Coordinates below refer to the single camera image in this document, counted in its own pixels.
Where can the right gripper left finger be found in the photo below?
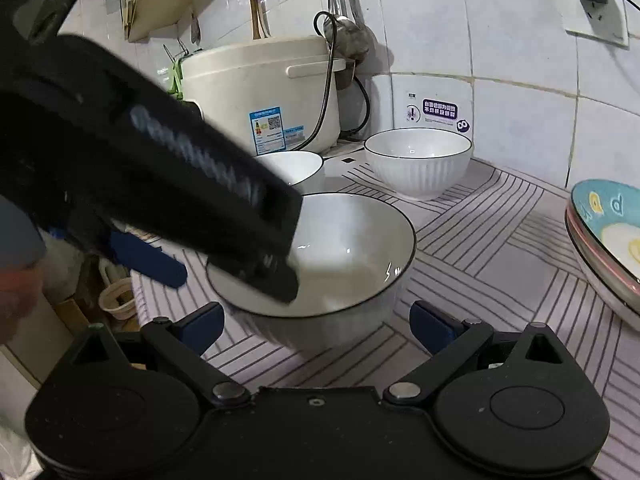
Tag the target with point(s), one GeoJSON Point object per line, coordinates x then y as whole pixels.
{"type": "Point", "coordinates": [177, 349]}

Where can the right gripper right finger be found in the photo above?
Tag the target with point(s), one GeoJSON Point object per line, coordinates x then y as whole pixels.
{"type": "Point", "coordinates": [454, 347]}

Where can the white bowl black rim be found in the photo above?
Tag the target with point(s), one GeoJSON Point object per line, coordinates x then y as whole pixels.
{"type": "Point", "coordinates": [352, 255]}

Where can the pink strawberry pattern plate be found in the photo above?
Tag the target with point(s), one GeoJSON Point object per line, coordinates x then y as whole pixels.
{"type": "Point", "coordinates": [601, 264]}

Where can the blue fried egg plate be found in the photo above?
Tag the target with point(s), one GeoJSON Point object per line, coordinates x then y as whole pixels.
{"type": "Point", "coordinates": [610, 212]}

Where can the person's left hand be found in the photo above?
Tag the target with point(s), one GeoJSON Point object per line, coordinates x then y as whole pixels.
{"type": "Point", "coordinates": [22, 250]}

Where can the striped white table mat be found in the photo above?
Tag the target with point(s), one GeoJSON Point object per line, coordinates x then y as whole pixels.
{"type": "Point", "coordinates": [493, 247]}

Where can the green cloth item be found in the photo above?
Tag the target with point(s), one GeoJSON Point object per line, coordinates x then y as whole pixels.
{"type": "Point", "coordinates": [176, 76]}

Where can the white ribbed bowl at back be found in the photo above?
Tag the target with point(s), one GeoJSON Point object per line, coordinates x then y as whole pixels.
{"type": "Point", "coordinates": [421, 163]}

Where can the white rice cooker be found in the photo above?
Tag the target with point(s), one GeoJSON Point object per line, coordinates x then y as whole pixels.
{"type": "Point", "coordinates": [266, 95]}

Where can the white bowl near cooker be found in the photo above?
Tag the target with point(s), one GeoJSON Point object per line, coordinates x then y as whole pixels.
{"type": "Point", "coordinates": [304, 171]}

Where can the white appliance with purple sticker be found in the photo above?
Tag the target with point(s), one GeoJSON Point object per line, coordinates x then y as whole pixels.
{"type": "Point", "coordinates": [433, 102]}

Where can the hanging metal utensils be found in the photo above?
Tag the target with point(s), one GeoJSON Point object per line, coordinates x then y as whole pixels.
{"type": "Point", "coordinates": [352, 41]}

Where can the cream plastic ring holder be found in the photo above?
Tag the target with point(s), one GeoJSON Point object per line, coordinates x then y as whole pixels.
{"type": "Point", "coordinates": [118, 300]}

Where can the white wall socket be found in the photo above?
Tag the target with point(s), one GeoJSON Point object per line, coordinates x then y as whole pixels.
{"type": "Point", "coordinates": [605, 22]}

